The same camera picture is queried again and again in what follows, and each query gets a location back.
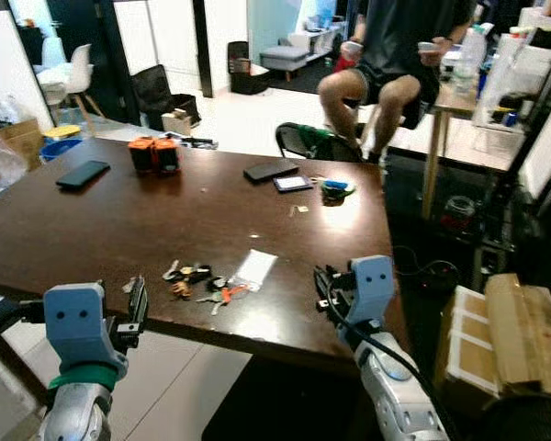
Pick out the black open bag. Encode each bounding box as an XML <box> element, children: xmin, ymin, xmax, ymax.
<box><xmin>130</xmin><ymin>64</ymin><xmax>203</xmax><ymax>132</ymax></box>

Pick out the seated person in black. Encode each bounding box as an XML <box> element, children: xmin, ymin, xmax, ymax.
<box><xmin>316</xmin><ymin>0</ymin><xmax>478</xmax><ymax>164</ymax></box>

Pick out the thin black stand pole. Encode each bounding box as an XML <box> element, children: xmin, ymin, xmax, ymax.
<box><xmin>473</xmin><ymin>55</ymin><xmax>551</xmax><ymax>286</ymax></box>

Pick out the key bunch with black fob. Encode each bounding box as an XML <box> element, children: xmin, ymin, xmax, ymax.
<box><xmin>162</xmin><ymin>260</ymin><xmax>214</xmax><ymax>284</ymax></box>

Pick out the small open cardboard box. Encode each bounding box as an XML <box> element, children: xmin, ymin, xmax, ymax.
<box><xmin>161</xmin><ymin>110</ymin><xmax>196</xmax><ymax>139</ymax></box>

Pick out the large flat cardboard box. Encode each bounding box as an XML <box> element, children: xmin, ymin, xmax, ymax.
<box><xmin>434</xmin><ymin>272</ymin><xmax>551</xmax><ymax>410</ymax></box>

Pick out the key bunch with orange tag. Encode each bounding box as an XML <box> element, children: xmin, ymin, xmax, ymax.
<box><xmin>196</xmin><ymin>278</ymin><xmax>252</xmax><ymax>315</ymax></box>

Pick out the clear plastic bottle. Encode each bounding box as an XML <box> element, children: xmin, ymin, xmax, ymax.
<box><xmin>455</xmin><ymin>25</ymin><xmax>489</xmax><ymax>97</ymax></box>

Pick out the grey ottoman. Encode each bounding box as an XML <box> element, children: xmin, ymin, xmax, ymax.
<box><xmin>259</xmin><ymin>44</ymin><xmax>313</xmax><ymax>76</ymax></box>

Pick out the black round ribbed object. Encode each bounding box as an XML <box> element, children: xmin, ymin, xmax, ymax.
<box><xmin>478</xmin><ymin>393</ymin><xmax>551</xmax><ymax>441</ymax></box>

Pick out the power strip with plugs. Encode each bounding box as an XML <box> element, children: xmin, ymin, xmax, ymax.
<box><xmin>179</xmin><ymin>135</ymin><xmax>219</xmax><ymax>150</ymax></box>

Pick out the black extension cord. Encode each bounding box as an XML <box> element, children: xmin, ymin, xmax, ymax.
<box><xmin>392</xmin><ymin>245</ymin><xmax>462</xmax><ymax>297</ymax></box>

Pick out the black basket chair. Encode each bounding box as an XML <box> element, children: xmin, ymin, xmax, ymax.
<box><xmin>226</xmin><ymin>40</ymin><xmax>269</xmax><ymax>96</ymax></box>

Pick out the black smartphone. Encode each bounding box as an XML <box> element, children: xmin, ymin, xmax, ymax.
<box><xmin>55</xmin><ymin>160</ymin><xmax>112</xmax><ymax>192</ymax></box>

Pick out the clear plastic bag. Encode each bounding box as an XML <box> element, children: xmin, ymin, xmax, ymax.
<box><xmin>228</xmin><ymin>248</ymin><xmax>279</xmax><ymax>289</ymax></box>

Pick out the brown key fob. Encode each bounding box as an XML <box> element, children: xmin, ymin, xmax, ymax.
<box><xmin>169</xmin><ymin>279</ymin><xmax>195</xmax><ymax>300</ymax></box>

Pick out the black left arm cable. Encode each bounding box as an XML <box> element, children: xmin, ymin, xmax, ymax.
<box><xmin>0</xmin><ymin>294</ymin><xmax>47</xmax><ymax>441</ymax></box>

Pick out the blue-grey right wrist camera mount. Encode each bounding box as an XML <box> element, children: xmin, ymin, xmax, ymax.
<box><xmin>349</xmin><ymin>255</ymin><xmax>397</xmax><ymax>324</ymax></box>

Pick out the round red and black device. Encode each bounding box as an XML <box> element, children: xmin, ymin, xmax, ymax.
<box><xmin>440</xmin><ymin>195</ymin><xmax>479</xmax><ymax>232</ymax></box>

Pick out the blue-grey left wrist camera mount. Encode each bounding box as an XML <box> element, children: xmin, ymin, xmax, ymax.
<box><xmin>41</xmin><ymin>282</ymin><xmax>129</xmax><ymax>379</ymax></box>

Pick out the white plastic chair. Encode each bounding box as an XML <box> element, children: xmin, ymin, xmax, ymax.
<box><xmin>37</xmin><ymin>43</ymin><xmax>104</xmax><ymax>125</ymax></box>

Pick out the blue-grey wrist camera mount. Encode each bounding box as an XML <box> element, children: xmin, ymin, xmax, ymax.
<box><xmin>349</xmin><ymin>255</ymin><xmax>397</xmax><ymax>324</ymax></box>
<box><xmin>41</xmin><ymin>282</ymin><xmax>129</xmax><ymax>379</ymax></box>

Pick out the light wooden table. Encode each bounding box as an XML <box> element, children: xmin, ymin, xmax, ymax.
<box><xmin>421</xmin><ymin>81</ymin><xmax>534</xmax><ymax>221</ymax></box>

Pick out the black chair with green cloth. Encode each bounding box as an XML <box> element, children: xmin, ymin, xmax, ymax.
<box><xmin>275</xmin><ymin>121</ymin><xmax>368</xmax><ymax>164</ymax></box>

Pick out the brown cardboard box with bags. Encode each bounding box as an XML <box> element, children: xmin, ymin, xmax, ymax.
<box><xmin>0</xmin><ymin>119</ymin><xmax>47</xmax><ymax>194</ymax></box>

